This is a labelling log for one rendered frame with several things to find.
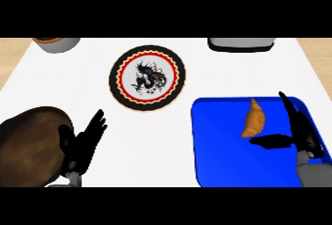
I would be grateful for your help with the golden brown croissant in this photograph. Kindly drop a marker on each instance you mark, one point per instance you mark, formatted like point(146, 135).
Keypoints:
point(254, 121)

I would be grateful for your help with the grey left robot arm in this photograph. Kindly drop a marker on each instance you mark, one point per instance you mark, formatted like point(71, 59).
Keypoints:
point(74, 179)

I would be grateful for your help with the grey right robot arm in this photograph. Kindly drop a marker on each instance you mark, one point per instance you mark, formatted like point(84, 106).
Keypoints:
point(313, 171)

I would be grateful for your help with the grey and black appliance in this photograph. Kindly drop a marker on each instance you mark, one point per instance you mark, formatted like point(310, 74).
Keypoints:
point(240, 44)

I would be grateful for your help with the black rimmed patterned plate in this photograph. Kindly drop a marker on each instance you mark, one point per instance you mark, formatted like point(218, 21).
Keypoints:
point(148, 78)

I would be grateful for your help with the blue plastic tray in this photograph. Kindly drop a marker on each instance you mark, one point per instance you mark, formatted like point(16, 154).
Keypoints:
point(233, 158)

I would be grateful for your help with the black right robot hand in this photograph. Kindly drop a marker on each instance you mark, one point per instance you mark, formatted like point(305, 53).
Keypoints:
point(302, 132)

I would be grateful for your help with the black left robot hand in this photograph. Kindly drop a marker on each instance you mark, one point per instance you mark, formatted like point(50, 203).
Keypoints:
point(81, 143)

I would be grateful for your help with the grey pot with brown contents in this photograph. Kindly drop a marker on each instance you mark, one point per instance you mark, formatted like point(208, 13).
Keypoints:
point(56, 44)

